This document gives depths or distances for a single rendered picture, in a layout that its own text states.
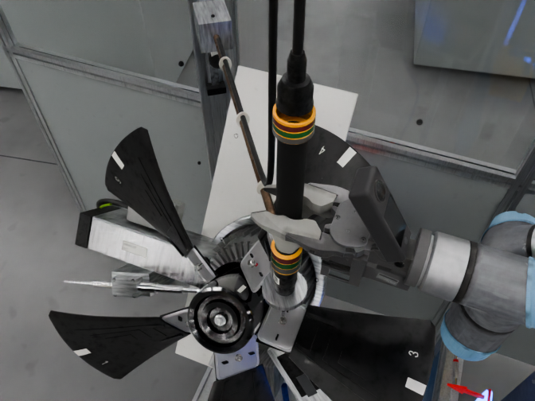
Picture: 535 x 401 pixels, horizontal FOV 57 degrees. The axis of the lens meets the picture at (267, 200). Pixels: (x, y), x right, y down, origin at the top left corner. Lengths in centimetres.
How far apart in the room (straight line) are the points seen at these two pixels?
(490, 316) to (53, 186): 250
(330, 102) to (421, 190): 62
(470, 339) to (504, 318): 8
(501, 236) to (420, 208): 87
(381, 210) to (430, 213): 109
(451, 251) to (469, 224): 105
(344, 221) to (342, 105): 47
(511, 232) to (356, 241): 26
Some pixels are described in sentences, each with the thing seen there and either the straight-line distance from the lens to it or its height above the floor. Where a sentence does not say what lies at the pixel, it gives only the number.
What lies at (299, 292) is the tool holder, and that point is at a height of 131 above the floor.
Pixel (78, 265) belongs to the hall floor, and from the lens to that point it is 251.
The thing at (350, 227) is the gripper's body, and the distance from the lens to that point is 59.
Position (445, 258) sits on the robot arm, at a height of 152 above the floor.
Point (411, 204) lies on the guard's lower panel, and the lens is 162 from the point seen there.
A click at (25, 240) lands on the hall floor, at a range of 269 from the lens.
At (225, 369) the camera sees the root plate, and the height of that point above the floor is 111.
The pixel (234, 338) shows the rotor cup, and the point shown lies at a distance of 87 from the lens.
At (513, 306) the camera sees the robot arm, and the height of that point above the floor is 150.
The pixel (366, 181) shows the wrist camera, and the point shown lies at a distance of 53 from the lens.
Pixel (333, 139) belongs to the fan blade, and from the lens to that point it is 84.
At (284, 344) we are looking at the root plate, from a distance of 88.
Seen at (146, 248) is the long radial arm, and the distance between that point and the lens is 107.
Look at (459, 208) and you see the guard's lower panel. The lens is 160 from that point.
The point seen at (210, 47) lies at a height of 137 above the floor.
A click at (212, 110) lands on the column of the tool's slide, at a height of 110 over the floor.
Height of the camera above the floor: 199
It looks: 51 degrees down
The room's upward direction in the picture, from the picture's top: straight up
